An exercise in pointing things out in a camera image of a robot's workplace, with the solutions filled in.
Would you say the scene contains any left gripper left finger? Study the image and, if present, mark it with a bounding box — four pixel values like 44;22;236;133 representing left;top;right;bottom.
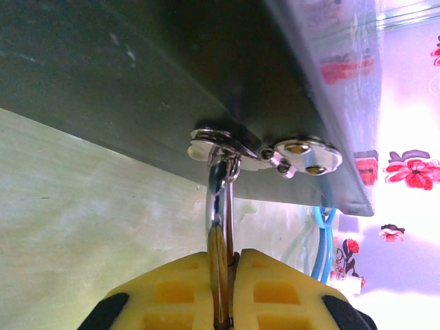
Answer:
77;252;217;330

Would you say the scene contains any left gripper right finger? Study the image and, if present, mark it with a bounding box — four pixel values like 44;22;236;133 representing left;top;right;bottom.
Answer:
232;247;377;330

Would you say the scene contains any brass padlock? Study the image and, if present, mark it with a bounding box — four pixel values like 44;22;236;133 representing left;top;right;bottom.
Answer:
205;154;240;330

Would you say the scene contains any blue tube stethoscope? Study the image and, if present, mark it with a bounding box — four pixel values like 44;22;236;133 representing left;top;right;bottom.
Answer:
310;177;342;287

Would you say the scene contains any silver box hasp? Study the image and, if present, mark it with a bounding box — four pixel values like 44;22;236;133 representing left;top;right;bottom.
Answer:
187;127;345;181

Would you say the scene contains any starry night painted box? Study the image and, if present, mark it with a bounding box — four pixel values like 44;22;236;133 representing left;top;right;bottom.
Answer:
0;0;383;219

